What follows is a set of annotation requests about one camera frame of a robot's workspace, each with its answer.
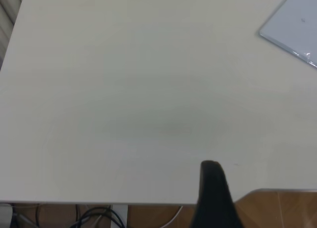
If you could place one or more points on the beige pleated curtain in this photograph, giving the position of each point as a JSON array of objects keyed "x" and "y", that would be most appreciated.
[{"x": 8, "y": 22}]

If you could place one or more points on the white table leg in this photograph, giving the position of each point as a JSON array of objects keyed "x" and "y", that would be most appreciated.
[{"x": 119, "y": 216}]

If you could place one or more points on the clear bag with red zipper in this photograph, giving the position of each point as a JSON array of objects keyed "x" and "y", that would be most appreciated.
[{"x": 294, "y": 25}]

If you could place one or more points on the grey box under table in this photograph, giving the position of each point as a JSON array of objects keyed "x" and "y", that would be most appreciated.
[{"x": 5, "y": 215}]

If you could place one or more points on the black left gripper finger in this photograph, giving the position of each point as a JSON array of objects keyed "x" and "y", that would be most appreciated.
[{"x": 213, "y": 200}]

